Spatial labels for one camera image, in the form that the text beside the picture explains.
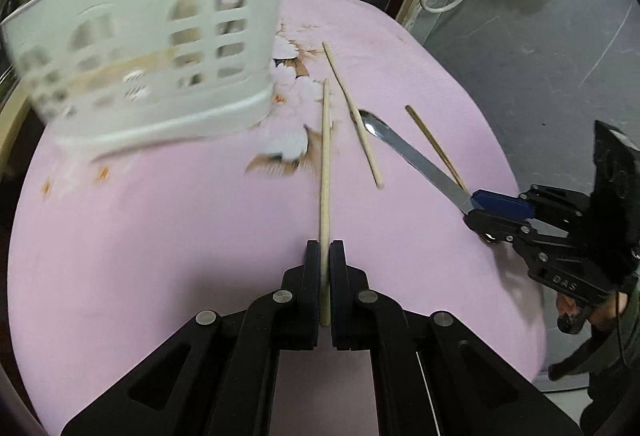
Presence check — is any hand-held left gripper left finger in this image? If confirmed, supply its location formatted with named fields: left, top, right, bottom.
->
left=60, top=240, right=321, bottom=436

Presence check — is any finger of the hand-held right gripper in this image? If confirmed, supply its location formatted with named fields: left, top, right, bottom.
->
left=470, top=187, right=538, bottom=218
left=464, top=209, right=536, bottom=246

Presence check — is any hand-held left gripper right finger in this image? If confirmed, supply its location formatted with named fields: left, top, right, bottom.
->
left=329, top=240, right=584, bottom=436

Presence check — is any plain steel spoon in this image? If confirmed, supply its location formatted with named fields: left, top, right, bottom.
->
left=349, top=108, right=477, bottom=215

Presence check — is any wooden chopstick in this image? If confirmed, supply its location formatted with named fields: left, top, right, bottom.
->
left=319, top=78, right=334, bottom=328
left=404, top=105, right=471, bottom=195
left=321, top=41, right=384, bottom=190

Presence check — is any white plastic utensil basket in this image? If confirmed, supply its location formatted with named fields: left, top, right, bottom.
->
left=0, top=0, right=304, bottom=163

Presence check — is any person's right forearm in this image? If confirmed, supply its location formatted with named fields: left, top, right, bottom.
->
left=547, top=276, right=640, bottom=436

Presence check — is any person's right hand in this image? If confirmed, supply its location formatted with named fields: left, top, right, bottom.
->
left=555, top=290, right=627, bottom=333

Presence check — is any pink floral tablecloth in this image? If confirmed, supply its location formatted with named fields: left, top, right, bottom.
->
left=7, top=0, right=549, bottom=436

